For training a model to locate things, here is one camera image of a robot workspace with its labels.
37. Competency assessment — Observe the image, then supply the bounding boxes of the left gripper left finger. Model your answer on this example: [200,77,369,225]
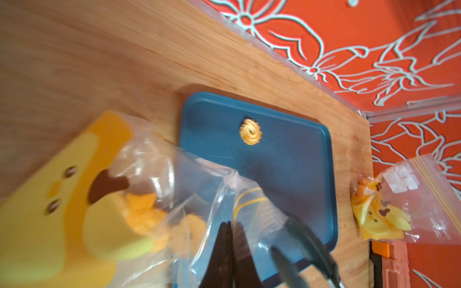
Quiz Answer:
[199,222,234,288]

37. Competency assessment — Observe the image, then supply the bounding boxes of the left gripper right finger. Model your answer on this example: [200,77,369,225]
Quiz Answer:
[234,223,263,288]

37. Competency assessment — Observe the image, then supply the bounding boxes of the black metal tongs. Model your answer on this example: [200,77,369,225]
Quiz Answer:
[270,217,344,288]

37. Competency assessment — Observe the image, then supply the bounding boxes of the clear bag with yellow toys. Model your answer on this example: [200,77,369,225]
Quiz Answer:
[1,112,286,288]

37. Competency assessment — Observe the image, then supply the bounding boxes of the blue plastic tray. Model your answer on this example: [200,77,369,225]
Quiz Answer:
[179,92,339,288]

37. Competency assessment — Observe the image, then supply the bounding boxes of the round swirl cookie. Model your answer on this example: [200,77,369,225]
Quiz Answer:
[239,118,262,146]

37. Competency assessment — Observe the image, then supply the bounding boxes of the orange tool case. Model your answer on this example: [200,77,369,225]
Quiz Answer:
[370,241,411,288]

